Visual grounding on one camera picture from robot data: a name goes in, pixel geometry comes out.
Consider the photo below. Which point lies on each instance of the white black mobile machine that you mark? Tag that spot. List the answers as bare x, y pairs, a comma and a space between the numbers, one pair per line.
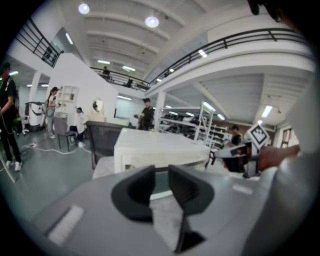
36, 115

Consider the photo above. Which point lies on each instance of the white oven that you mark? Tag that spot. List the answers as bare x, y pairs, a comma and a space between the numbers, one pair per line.
162, 140

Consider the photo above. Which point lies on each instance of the white wall shelf unit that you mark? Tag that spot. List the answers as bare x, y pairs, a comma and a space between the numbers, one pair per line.
68, 100

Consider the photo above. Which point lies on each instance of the grey upholstered chair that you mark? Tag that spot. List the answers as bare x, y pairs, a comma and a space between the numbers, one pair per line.
61, 127

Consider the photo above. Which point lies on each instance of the round mirror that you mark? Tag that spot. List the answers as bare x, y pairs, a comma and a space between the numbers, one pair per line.
98, 105

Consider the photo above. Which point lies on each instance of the white vanity dresser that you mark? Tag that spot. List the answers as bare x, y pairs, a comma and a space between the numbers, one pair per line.
96, 116

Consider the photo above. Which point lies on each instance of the round ceiling lamp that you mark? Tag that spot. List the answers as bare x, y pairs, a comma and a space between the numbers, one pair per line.
152, 22
84, 8

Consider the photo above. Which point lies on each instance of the black balcony railing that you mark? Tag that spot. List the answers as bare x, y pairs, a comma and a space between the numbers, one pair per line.
270, 30
53, 58

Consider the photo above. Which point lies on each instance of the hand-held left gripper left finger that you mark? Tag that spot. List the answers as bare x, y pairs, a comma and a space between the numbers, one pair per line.
135, 197

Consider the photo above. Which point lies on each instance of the white shelving rack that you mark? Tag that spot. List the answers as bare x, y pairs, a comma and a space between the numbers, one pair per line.
202, 117

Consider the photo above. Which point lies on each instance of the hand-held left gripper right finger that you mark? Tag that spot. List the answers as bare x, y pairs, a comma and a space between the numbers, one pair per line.
195, 195

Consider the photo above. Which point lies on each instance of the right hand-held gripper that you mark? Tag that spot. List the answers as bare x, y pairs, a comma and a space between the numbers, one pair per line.
257, 136

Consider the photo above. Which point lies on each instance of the person's right hand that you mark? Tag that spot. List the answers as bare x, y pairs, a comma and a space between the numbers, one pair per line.
275, 156

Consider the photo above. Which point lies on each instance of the group of black white devices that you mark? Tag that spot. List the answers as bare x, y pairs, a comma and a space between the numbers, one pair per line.
180, 127

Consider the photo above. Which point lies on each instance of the black mesh chair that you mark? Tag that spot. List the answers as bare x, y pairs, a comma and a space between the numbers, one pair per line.
105, 142

